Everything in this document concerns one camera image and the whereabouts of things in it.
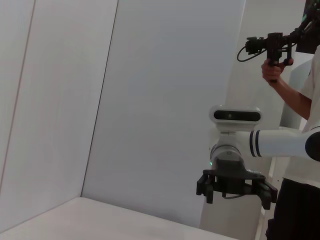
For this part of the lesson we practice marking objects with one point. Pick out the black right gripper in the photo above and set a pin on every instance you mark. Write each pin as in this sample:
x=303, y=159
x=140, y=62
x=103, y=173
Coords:
x=232, y=180

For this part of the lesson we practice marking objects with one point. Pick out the person's bare forearm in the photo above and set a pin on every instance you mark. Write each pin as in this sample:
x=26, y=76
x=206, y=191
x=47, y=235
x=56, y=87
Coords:
x=292, y=97

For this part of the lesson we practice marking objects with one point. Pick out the person's bare hand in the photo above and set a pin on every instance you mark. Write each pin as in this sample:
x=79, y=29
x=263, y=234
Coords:
x=271, y=71

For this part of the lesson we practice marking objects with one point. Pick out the person's black trousers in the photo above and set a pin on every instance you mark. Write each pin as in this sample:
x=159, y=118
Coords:
x=295, y=215

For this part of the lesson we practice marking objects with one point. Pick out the person in white shirt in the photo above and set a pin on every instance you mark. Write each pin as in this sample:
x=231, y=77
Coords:
x=315, y=105

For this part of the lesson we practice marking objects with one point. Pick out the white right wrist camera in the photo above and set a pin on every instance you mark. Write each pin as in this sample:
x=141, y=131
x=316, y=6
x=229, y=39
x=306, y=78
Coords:
x=235, y=115

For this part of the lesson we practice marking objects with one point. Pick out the black handheld camera rig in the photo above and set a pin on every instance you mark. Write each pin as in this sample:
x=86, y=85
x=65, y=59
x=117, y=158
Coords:
x=275, y=42

